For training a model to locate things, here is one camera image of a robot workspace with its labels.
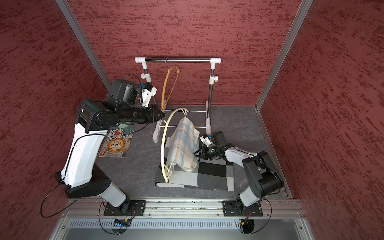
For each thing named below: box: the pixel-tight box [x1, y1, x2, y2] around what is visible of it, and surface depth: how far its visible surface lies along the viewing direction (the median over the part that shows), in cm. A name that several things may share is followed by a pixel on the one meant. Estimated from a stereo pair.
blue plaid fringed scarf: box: [165, 117, 200, 172], surface depth 74 cm
